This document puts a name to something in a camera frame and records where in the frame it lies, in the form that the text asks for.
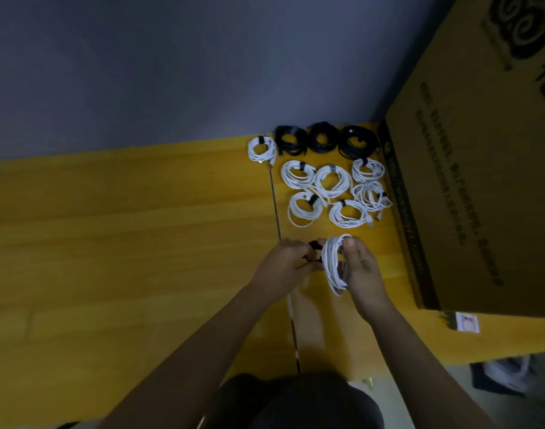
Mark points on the cardboard box with black print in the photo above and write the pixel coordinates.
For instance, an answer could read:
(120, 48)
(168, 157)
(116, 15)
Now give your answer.
(478, 156)

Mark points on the small white packet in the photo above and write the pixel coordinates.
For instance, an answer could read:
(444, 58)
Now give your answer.
(467, 322)

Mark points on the dark object on floor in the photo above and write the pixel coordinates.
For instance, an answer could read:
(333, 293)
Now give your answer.
(505, 372)

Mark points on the person's right forearm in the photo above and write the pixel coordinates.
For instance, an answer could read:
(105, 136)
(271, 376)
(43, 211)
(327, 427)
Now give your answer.
(424, 375)

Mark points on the person's left hand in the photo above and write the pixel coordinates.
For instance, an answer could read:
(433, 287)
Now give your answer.
(281, 272)

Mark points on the person's right hand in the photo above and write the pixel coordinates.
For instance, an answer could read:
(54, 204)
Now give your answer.
(366, 281)

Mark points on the person's left forearm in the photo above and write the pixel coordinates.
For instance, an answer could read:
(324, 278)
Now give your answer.
(183, 371)

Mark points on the person's dark clothing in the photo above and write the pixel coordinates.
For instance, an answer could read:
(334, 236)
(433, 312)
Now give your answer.
(290, 404)

